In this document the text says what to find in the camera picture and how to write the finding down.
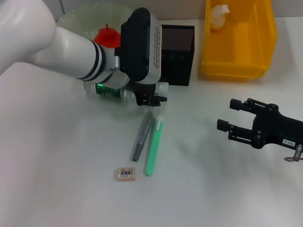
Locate yellow plastic bin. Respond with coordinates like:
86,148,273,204
198,0,278,82

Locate black mesh pen holder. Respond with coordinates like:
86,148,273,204
159,24,196,87

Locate clear bottle green label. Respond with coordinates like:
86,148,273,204
83,79,170,105

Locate pale green glass fruit plate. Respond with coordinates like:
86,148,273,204
56,1,145,39

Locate beige eraser with barcode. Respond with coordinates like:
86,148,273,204
117,166,137,183

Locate grey pen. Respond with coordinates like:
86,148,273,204
131,110,154,162

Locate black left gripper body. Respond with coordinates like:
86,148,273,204
129,81,159,100

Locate white paper ball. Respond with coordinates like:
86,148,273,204
210,4,231,31

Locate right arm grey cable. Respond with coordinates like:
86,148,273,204
284,144,303,164

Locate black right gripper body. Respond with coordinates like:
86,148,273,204
250,103,303,150

